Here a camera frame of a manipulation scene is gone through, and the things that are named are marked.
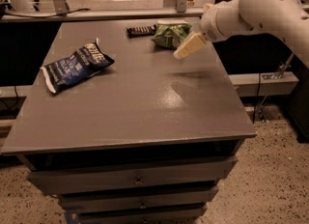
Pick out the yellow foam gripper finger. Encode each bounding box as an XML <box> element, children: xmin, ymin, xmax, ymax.
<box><xmin>174</xmin><ymin>32</ymin><xmax>207</xmax><ymax>59</ymax></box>

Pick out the green jalapeno chip bag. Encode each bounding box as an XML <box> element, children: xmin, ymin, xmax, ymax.
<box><xmin>152</xmin><ymin>19</ymin><xmax>191</xmax><ymax>49</ymax></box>

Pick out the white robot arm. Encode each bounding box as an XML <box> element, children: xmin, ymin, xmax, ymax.
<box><xmin>174</xmin><ymin>0</ymin><xmax>309</xmax><ymax>64</ymax></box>

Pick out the dark rxbar chocolate bar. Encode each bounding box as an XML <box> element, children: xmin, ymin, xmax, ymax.
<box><xmin>126</xmin><ymin>25</ymin><xmax>156</xmax><ymax>38</ymax></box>

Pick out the blue kettle chip bag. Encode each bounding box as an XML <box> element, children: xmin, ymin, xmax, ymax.
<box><xmin>41</xmin><ymin>39</ymin><xmax>114</xmax><ymax>94</ymax></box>

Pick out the grey low ledge beam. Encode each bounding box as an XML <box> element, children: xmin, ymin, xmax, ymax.
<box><xmin>229</xmin><ymin>71</ymin><xmax>298</xmax><ymax>98</ymax></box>

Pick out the grey drawer cabinet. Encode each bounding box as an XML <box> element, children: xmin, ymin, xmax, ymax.
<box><xmin>0</xmin><ymin>16</ymin><xmax>258</xmax><ymax>224</ymax></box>

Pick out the top grey drawer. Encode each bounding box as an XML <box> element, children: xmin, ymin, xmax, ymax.
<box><xmin>28</xmin><ymin>155</ymin><xmax>238</xmax><ymax>195</ymax></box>

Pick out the grey drawer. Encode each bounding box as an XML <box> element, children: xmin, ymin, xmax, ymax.
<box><xmin>78</xmin><ymin>204</ymin><xmax>207</xmax><ymax>224</ymax></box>
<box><xmin>60</xmin><ymin>184</ymin><xmax>218</xmax><ymax>213</ymax></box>
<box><xmin>28</xmin><ymin>155</ymin><xmax>238</xmax><ymax>195</ymax></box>

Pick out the middle grey drawer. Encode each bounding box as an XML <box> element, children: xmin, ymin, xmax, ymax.
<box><xmin>60</xmin><ymin>184</ymin><xmax>218</xmax><ymax>213</ymax></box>

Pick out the metal railing bar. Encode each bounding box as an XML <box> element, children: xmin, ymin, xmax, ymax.
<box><xmin>0</xmin><ymin>8</ymin><xmax>204</xmax><ymax>23</ymax></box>

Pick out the bottom grey drawer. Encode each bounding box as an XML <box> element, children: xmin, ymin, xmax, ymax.
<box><xmin>78</xmin><ymin>204</ymin><xmax>207</xmax><ymax>224</ymax></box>

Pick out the black cable on rail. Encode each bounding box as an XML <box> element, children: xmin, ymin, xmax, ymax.
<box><xmin>3</xmin><ymin>7</ymin><xmax>91</xmax><ymax>18</ymax></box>

